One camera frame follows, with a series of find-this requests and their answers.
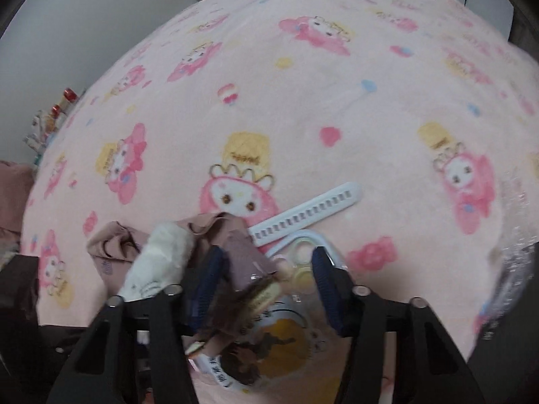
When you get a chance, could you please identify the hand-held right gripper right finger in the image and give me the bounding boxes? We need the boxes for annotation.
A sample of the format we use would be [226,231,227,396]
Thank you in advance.
[311,246,485,404]

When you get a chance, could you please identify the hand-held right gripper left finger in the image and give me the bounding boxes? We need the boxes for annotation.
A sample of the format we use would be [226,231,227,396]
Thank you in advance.
[46,246,230,404]

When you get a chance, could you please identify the mauve snack packet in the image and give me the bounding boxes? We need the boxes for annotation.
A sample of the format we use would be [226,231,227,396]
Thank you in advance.
[217,229,282,316]

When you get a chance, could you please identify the white plush toy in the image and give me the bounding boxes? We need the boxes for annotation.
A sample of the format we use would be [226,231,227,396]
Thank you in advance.
[120,222,198,302]

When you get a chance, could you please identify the beige cloth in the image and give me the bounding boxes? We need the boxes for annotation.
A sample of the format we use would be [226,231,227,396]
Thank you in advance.
[86,212,250,271]

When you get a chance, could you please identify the pink cloth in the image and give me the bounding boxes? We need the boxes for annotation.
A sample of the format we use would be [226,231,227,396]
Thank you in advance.
[0,160,35,255]

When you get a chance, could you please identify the white storage rack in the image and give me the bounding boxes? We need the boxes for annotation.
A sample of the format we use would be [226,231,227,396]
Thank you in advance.
[24,88,87,166]

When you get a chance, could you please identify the pink cartoon printed blanket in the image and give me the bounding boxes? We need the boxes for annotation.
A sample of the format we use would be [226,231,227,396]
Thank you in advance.
[21,0,539,404]

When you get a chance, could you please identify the dark object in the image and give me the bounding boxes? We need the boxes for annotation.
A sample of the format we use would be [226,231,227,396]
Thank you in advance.
[467,240,539,404]

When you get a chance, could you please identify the clear plastic bag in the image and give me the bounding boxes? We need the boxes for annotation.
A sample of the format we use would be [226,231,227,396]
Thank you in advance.
[476,156,539,337]

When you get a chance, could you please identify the clear plastic ring item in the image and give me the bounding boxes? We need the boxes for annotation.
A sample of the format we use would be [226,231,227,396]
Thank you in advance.
[265,229,350,296]

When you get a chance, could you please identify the white watch strap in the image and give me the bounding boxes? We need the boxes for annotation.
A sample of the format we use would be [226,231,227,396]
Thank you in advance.
[248,181,363,247]

